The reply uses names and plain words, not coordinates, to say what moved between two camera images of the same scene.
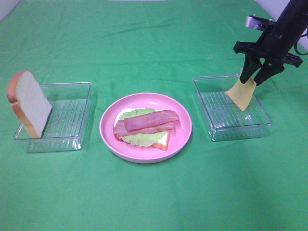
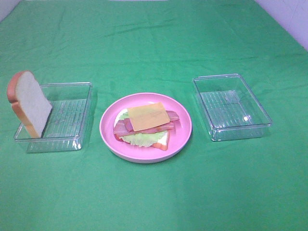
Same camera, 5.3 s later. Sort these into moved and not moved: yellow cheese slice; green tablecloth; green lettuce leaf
Moved: yellow cheese slice
Not moved: green tablecloth; green lettuce leaf
